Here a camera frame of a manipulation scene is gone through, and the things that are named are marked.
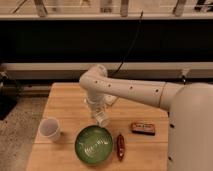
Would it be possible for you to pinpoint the dark red bottle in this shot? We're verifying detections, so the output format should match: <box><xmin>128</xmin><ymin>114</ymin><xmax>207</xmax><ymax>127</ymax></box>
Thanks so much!
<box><xmin>116</xmin><ymin>134</ymin><xmax>125</xmax><ymax>161</ymax></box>

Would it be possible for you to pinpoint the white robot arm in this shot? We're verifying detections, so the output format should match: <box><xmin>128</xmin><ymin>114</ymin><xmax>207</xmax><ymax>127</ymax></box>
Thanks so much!
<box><xmin>79</xmin><ymin>65</ymin><xmax>213</xmax><ymax>171</ymax></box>

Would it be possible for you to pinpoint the translucent plastic cup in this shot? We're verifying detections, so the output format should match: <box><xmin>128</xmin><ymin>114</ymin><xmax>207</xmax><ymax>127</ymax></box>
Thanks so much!
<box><xmin>38</xmin><ymin>118</ymin><xmax>60</xmax><ymax>142</ymax></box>

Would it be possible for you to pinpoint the wooden table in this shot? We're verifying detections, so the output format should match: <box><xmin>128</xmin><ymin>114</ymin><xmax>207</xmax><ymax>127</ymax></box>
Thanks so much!
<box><xmin>27</xmin><ymin>83</ymin><xmax>168</xmax><ymax>171</ymax></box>

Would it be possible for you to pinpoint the black hanging cable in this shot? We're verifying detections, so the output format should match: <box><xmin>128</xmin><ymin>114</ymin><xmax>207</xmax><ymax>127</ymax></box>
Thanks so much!
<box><xmin>109</xmin><ymin>9</ymin><xmax>145</xmax><ymax>77</ymax></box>

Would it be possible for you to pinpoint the white packet on table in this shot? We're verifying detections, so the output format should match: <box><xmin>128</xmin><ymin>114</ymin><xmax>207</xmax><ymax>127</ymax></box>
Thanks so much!
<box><xmin>104</xmin><ymin>95</ymin><xmax>117</xmax><ymax>106</ymax></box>

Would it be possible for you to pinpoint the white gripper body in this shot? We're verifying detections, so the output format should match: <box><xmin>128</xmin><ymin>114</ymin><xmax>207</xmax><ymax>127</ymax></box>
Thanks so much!
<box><xmin>86</xmin><ymin>97</ymin><xmax>109</xmax><ymax>127</ymax></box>

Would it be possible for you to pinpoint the green ceramic bowl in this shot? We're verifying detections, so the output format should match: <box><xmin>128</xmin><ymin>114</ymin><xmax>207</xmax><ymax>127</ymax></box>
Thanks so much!
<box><xmin>75</xmin><ymin>125</ymin><xmax>114</xmax><ymax>165</ymax></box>

